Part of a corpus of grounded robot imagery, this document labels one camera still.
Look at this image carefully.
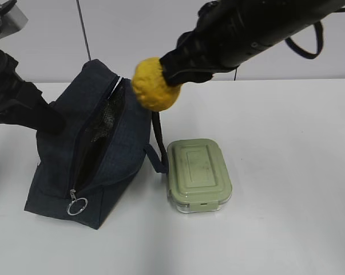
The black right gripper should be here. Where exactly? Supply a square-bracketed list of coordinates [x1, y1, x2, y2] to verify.
[160, 1, 292, 87]

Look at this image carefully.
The dark blue lunch bag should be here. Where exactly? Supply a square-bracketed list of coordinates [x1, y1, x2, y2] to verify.
[24, 60, 168, 229]

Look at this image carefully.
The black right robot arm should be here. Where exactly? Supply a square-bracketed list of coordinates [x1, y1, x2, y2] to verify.
[160, 1, 345, 86]

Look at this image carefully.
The yellow toy fruit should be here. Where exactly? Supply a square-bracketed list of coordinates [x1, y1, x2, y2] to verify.
[131, 57, 182, 112]

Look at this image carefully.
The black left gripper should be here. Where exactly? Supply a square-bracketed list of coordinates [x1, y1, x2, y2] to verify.
[0, 50, 65, 135]

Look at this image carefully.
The green lid glass container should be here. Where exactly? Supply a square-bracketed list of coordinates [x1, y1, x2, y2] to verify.
[167, 139, 232, 213]

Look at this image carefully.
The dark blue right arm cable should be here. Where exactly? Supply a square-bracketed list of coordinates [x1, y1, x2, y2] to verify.
[285, 7, 345, 60]

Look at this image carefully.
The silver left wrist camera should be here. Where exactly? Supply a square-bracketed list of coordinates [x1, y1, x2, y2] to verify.
[0, 0, 28, 39]

